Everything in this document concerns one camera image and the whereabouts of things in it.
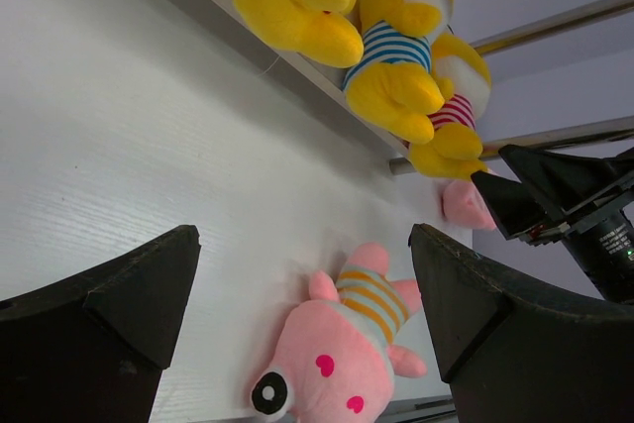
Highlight pink frog toy orange stripes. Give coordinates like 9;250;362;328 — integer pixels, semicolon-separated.
250;243;427;423

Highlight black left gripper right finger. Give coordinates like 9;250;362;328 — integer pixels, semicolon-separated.
409;224;633;422

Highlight yellow frog toy red stripes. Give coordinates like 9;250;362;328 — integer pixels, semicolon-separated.
408;32;492;180

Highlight white two-tier shelf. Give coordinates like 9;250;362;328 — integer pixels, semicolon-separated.
169;0;633;161

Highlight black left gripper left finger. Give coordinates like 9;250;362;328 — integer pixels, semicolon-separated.
1;225;201;422

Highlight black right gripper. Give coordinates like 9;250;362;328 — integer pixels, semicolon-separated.
472;145;633;245

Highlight yellow frog toy blue stripes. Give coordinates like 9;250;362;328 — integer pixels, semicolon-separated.
343;0;454;144

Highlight aluminium front rail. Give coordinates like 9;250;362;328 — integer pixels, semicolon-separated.
377;395;458;423

